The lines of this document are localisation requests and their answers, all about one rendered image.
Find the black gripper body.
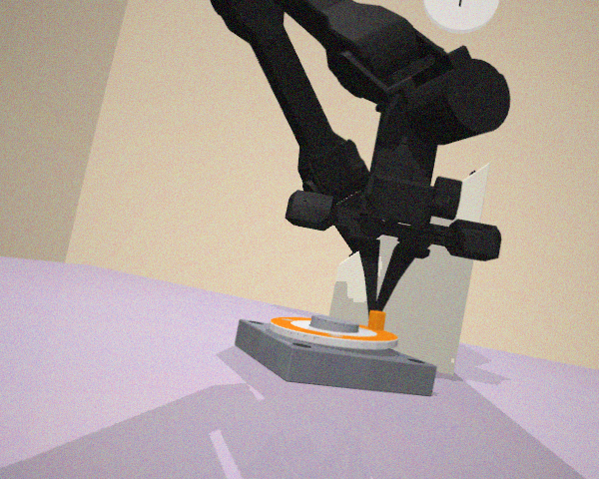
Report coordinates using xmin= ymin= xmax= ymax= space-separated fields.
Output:
xmin=285 ymin=144 xmax=501 ymax=261

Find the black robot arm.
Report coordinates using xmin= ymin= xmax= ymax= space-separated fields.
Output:
xmin=210 ymin=0 xmax=511 ymax=229

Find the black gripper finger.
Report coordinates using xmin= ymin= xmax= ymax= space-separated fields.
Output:
xmin=375 ymin=243 xmax=430 ymax=312
xmin=346 ymin=235 xmax=380 ymax=318

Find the orange round plate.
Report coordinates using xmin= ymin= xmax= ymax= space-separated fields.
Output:
xmin=269 ymin=310 xmax=398 ymax=349

